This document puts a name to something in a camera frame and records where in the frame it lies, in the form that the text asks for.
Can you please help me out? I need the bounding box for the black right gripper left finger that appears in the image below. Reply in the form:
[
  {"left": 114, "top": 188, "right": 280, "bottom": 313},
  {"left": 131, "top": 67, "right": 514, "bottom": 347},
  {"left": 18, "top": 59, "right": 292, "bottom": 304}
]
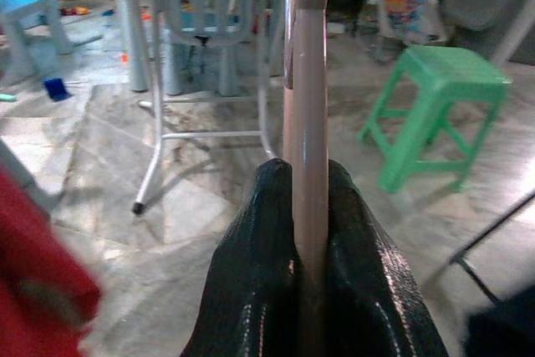
[{"left": 179, "top": 158, "right": 309, "bottom": 357}]

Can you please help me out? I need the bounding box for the grey air purifier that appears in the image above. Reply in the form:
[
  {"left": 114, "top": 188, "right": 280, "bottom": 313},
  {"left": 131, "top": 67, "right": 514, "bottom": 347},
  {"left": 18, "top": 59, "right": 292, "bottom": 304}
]
[{"left": 441, "top": 0, "right": 535, "bottom": 67}]

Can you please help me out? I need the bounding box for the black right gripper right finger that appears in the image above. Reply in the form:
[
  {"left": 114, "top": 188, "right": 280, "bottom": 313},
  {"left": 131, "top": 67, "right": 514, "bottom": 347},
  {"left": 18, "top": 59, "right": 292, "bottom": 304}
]
[{"left": 319, "top": 159, "right": 451, "bottom": 357}]

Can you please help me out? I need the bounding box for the green plastic stool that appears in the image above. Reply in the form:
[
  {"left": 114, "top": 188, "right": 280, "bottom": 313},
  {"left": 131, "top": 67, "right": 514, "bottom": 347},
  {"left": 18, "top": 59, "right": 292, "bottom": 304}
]
[{"left": 356, "top": 44, "right": 513, "bottom": 196}]

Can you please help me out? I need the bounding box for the small blue toy block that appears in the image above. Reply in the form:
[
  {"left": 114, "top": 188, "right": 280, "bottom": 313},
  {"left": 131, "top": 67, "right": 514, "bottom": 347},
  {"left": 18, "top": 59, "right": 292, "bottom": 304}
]
[{"left": 41, "top": 76, "right": 71, "bottom": 102}]

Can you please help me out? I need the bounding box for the pale pink plastic hanger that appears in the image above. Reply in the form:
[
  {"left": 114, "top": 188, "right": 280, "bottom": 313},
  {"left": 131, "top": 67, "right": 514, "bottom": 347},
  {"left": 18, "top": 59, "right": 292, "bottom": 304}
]
[{"left": 282, "top": 0, "right": 334, "bottom": 291}]

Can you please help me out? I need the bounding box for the pale blue kids chair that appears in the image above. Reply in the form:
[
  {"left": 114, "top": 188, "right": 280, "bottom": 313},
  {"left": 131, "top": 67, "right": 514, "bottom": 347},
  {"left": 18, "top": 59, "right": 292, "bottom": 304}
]
[{"left": 145, "top": 0, "right": 262, "bottom": 98}]

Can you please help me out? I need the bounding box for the red and white shirt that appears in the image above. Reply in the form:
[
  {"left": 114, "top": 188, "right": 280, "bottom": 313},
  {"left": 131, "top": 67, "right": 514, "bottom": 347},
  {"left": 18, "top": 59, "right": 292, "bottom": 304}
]
[{"left": 0, "top": 160, "right": 104, "bottom": 357}]

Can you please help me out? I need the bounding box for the black metal drying rack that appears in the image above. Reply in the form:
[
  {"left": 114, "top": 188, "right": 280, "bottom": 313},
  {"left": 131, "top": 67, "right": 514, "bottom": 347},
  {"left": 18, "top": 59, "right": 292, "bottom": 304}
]
[{"left": 420, "top": 189, "right": 535, "bottom": 304}]

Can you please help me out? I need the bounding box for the navy and white shirt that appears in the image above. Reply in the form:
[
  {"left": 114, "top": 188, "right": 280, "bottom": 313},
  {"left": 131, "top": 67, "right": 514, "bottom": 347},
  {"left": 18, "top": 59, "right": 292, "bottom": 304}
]
[{"left": 462, "top": 283, "right": 535, "bottom": 357}]

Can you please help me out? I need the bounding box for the cartoon print baby rocker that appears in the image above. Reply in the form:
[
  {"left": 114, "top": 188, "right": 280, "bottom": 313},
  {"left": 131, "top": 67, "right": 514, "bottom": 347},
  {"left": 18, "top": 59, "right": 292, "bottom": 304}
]
[{"left": 367, "top": 0, "right": 445, "bottom": 47}]

